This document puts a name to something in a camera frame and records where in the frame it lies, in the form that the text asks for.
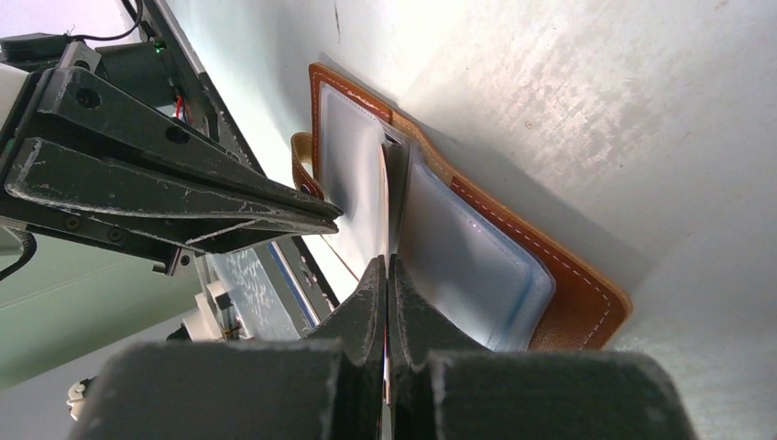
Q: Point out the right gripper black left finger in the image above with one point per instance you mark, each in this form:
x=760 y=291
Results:
x=327 y=385

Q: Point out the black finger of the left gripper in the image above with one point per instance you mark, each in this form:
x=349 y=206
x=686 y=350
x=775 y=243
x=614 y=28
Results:
x=160 y=240
x=80 y=144

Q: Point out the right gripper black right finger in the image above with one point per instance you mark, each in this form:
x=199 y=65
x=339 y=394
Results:
x=444 y=385

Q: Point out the brown leather card holder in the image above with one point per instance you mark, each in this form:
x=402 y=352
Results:
x=496 y=276

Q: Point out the gold black-striped credit card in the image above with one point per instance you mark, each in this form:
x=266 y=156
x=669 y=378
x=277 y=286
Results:
x=384 y=203

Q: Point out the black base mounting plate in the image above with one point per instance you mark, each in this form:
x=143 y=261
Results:
x=288 y=260

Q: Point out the grey cable duct rail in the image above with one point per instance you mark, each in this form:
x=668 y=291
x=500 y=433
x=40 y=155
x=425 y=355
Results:
x=269 y=300

